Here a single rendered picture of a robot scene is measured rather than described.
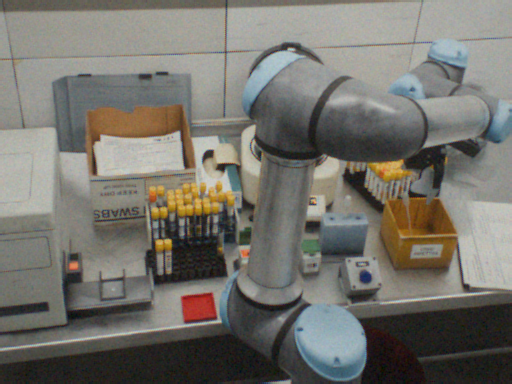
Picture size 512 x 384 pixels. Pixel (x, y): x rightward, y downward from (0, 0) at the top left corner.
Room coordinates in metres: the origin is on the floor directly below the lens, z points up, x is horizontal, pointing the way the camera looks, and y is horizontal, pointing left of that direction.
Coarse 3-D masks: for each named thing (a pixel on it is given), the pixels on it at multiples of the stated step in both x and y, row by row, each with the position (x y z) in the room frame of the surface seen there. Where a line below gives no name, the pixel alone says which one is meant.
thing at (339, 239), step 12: (324, 216) 1.29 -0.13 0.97; (336, 216) 1.29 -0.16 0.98; (348, 216) 1.29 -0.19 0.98; (360, 216) 1.30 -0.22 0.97; (324, 228) 1.26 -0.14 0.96; (336, 228) 1.26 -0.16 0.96; (348, 228) 1.27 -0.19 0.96; (360, 228) 1.27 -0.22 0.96; (324, 240) 1.26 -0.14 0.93; (336, 240) 1.26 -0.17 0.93; (348, 240) 1.27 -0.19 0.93; (360, 240) 1.27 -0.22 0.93; (324, 252) 1.26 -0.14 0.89; (336, 252) 1.26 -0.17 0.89; (348, 252) 1.27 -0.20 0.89; (360, 252) 1.27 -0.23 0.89
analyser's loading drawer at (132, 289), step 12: (120, 276) 1.11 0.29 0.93; (132, 276) 1.12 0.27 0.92; (144, 276) 1.12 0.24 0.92; (72, 288) 1.08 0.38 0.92; (84, 288) 1.08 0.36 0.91; (96, 288) 1.08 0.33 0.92; (108, 288) 1.08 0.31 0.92; (120, 288) 1.09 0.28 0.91; (132, 288) 1.09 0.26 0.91; (144, 288) 1.09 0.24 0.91; (72, 300) 1.05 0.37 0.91; (84, 300) 1.05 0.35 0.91; (96, 300) 1.05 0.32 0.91; (108, 300) 1.05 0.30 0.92; (120, 300) 1.05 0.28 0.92; (132, 300) 1.06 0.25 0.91; (144, 300) 1.06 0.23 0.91
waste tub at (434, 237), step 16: (384, 208) 1.36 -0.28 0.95; (400, 208) 1.37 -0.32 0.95; (416, 208) 1.38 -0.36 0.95; (432, 208) 1.38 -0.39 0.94; (384, 224) 1.34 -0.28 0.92; (400, 224) 1.37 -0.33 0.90; (416, 224) 1.38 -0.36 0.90; (432, 224) 1.39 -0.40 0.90; (448, 224) 1.31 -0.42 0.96; (384, 240) 1.33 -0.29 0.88; (400, 240) 1.24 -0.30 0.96; (416, 240) 1.24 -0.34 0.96; (432, 240) 1.25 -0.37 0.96; (448, 240) 1.26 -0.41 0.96; (400, 256) 1.24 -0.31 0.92; (416, 256) 1.25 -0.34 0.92; (432, 256) 1.25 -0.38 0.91; (448, 256) 1.26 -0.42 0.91
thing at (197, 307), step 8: (184, 296) 1.10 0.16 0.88; (192, 296) 1.11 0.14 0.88; (200, 296) 1.11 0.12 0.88; (208, 296) 1.11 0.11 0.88; (184, 304) 1.09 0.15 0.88; (192, 304) 1.09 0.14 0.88; (200, 304) 1.09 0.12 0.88; (208, 304) 1.09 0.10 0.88; (184, 312) 1.06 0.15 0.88; (192, 312) 1.07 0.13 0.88; (200, 312) 1.07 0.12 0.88; (208, 312) 1.07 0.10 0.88; (184, 320) 1.04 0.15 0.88; (192, 320) 1.04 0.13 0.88; (200, 320) 1.05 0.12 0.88
